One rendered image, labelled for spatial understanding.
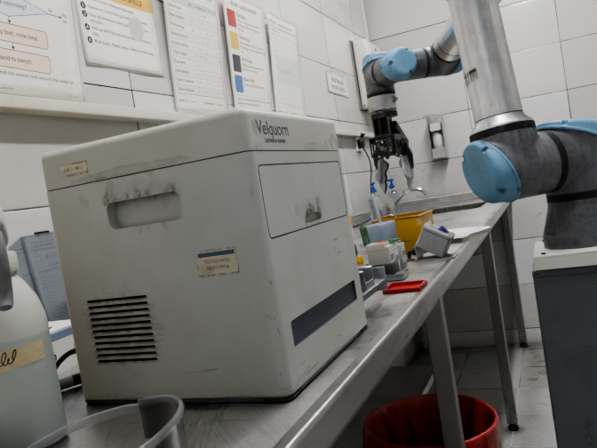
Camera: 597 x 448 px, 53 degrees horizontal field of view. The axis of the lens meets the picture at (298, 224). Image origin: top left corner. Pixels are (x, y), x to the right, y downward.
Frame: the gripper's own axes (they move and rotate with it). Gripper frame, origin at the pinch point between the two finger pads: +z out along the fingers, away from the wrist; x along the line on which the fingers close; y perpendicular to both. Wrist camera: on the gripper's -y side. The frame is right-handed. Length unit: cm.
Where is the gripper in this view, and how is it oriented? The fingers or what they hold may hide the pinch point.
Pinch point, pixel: (397, 187)
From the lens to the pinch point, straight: 162.2
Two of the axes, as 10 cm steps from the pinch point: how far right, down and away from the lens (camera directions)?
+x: 8.8, -1.2, -4.6
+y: -4.5, 1.2, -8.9
